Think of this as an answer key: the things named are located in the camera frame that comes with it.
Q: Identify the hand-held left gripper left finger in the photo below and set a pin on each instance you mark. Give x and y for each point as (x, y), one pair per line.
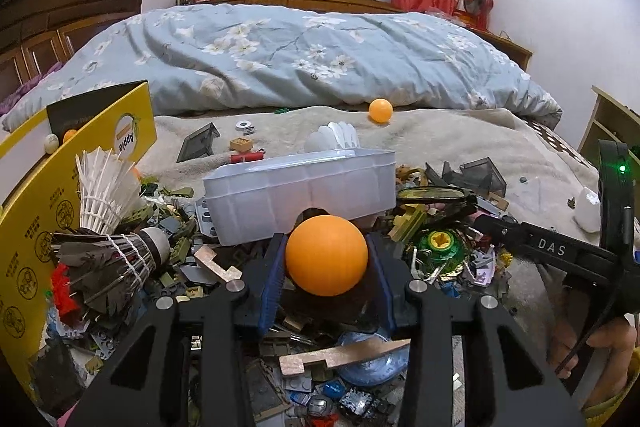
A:
(265, 287)

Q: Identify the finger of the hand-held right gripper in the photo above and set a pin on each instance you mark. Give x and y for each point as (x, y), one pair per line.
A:
(500, 227)

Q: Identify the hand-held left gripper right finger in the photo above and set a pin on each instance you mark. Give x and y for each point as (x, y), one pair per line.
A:
(387, 287)

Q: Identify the orange ping pong ball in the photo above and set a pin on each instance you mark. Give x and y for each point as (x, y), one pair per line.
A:
(326, 254)
(380, 111)
(69, 136)

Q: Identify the yellow cardboard box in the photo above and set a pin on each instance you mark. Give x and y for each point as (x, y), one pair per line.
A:
(45, 207)

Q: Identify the person's right forearm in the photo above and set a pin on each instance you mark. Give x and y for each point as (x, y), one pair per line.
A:
(615, 409)

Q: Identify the person's right hand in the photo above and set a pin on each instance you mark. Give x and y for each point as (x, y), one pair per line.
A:
(617, 347)

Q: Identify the smoky grey plastic tray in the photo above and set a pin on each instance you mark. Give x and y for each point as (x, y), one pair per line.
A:
(482, 174)
(198, 142)

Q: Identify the wooden toy piece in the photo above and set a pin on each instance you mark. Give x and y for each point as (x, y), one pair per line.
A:
(215, 263)
(345, 353)

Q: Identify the green spinning top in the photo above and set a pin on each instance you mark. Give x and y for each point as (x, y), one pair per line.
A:
(440, 247)

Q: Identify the blue spinner disc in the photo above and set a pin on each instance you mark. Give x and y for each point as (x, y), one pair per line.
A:
(370, 364)

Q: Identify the light wooden nightstand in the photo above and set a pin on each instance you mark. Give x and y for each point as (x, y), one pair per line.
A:
(612, 127)

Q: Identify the pile of toy bricks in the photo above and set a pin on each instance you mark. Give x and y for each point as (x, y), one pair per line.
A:
(175, 247)

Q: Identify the clear plastic storage box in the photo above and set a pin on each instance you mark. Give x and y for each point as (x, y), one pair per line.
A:
(300, 192)

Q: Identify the red toy stick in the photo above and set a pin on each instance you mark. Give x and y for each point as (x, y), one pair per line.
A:
(247, 155)

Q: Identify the small wooden block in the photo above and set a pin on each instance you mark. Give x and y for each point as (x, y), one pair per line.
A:
(241, 144)

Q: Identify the white plastic shuttlecock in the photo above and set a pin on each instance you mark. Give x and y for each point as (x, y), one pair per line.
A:
(332, 138)

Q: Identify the metal washer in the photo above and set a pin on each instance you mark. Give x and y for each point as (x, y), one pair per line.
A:
(243, 125)

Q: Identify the dark feather shuttlecock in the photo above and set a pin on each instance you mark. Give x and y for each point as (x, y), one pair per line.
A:
(100, 272)

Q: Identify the white feather shuttlecock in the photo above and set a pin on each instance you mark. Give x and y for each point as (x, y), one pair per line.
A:
(105, 192)

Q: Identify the red plastic toy piece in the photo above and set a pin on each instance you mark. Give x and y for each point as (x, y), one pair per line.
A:
(62, 294)

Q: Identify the blue floral quilt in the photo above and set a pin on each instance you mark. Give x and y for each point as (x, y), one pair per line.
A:
(300, 52)

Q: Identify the white ping pong ball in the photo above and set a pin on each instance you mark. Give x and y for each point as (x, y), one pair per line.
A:
(50, 143)

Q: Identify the purple pillow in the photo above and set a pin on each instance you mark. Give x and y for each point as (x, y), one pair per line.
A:
(20, 89)

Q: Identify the dark wooden headboard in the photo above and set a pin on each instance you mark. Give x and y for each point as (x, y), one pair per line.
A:
(60, 22)

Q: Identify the wooden bed frame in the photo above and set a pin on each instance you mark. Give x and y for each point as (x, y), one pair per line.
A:
(500, 42)

